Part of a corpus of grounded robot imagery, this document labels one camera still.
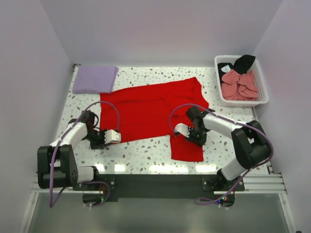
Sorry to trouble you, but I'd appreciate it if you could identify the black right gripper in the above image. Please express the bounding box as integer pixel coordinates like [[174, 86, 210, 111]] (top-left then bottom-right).
[[185, 127, 207, 147]]

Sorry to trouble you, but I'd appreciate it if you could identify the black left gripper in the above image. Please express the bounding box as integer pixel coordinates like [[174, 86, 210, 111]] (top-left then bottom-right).
[[84, 129, 111, 150]]

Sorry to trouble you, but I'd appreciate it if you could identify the red t shirt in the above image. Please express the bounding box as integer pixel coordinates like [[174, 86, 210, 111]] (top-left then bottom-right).
[[100, 77, 208, 162]]

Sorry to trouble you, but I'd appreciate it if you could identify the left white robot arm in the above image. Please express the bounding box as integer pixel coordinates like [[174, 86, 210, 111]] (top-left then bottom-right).
[[37, 110, 108, 190]]

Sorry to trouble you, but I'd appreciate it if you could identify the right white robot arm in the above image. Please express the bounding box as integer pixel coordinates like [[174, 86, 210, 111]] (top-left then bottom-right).
[[186, 106, 273, 191]]

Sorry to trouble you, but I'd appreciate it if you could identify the folded lilac t shirt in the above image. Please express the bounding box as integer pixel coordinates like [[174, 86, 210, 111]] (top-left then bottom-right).
[[72, 66, 119, 94]]

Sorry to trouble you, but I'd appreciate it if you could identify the pink t shirt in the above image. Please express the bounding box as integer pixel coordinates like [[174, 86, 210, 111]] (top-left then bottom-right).
[[221, 69, 259, 101]]

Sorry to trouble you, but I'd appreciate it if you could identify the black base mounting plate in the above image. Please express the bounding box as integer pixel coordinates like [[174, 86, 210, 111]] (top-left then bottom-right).
[[71, 173, 245, 204]]

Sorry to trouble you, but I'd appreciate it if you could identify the black t shirt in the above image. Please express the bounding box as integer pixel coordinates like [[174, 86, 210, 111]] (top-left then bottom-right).
[[214, 54, 256, 80]]

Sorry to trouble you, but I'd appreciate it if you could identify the white plastic laundry basket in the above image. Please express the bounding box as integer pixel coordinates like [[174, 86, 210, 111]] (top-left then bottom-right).
[[214, 55, 269, 107]]

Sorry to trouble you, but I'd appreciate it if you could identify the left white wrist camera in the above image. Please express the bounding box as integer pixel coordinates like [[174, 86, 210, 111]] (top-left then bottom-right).
[[104, 130, 121, 144]]

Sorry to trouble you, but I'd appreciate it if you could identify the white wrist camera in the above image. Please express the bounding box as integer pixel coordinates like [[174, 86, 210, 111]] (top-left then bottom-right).
[[174, 123, 190, 137], [104, 130, 121, 144]]

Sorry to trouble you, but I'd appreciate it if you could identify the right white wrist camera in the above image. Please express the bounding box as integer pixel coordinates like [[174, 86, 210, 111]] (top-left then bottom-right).
[[174, 123, 190, 137]]

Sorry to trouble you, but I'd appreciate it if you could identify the aluminium frame rail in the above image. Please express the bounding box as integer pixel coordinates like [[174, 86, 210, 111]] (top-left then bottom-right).
[[31, 174, 287, 194]]

